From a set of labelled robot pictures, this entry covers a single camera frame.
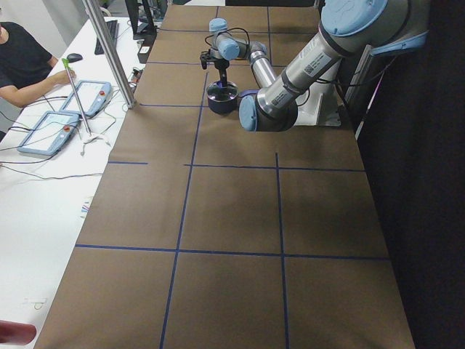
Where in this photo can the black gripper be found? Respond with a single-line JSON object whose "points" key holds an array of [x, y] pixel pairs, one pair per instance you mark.
{"points": [[221, 65]]}

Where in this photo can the glass pot lid blue knob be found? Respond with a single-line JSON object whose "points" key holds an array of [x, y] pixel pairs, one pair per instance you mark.
{"points": [[216, 92]]}

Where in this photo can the blue saucepan with handle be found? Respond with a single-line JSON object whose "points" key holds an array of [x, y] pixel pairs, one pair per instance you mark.
{"points": [[223, 108]]}

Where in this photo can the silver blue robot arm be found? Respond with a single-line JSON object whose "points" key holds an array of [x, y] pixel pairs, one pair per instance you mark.
{"points": [[390, 27]]}

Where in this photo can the far teach pendant tablet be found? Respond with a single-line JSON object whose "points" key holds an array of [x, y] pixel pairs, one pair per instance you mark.
{"points": [[94, 95]]}

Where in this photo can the teach pendant tablet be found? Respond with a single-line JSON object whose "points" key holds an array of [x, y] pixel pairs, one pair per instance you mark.
{"points": [[50, 133], [94, 95]]}

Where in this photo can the metal rod with stand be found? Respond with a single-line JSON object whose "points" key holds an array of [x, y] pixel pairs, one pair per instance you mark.
{"points": [[90, 135]]}

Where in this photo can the black computer mouse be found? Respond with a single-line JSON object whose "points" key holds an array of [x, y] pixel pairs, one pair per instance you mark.
{"points": [[74, 57]]}

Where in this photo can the near teach pendant tablet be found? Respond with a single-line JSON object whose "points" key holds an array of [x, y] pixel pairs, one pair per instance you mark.
{"points": [[50, 133]]}

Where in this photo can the person in black shirt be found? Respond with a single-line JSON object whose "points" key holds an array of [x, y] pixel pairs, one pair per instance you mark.
{"points": [[26, 67]]}

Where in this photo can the red cylinder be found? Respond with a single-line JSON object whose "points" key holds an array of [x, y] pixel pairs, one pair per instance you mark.
{"points": [[14, 333]]}

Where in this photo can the aluminium frame post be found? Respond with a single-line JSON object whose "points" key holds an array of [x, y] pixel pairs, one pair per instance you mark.
{"points": [[97, 20]]}

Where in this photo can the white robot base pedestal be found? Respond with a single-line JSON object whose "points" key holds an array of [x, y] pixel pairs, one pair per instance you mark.
{"points": [[318, 107]]}

